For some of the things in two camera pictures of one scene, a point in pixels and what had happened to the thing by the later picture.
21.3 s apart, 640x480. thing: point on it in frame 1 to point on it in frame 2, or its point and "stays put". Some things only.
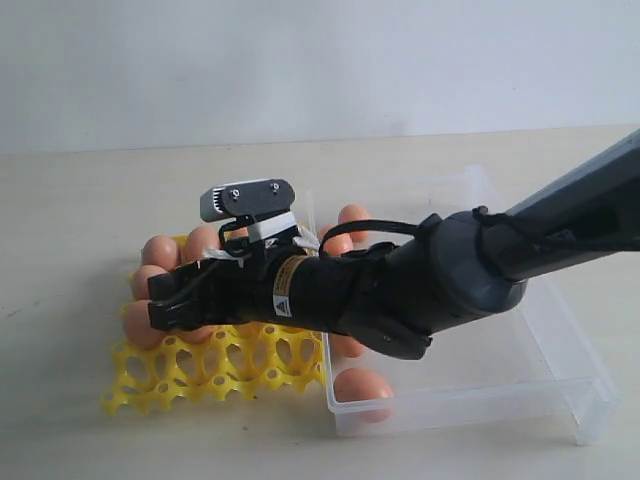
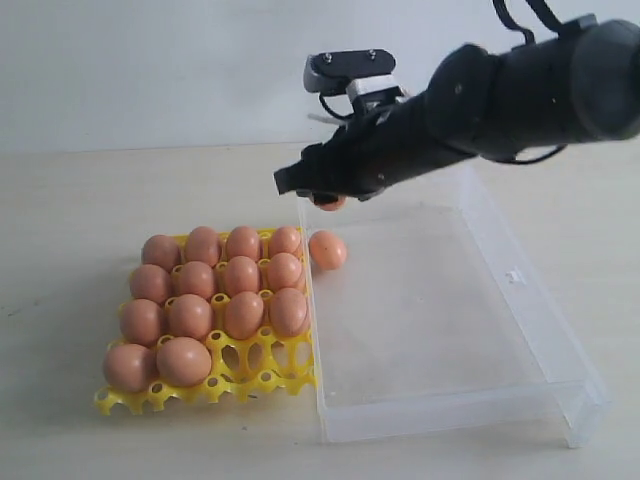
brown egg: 201,239 stays put
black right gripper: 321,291 to 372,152
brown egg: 140,280 stays put
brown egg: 352,213 to 329,202
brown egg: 160,251 stays put
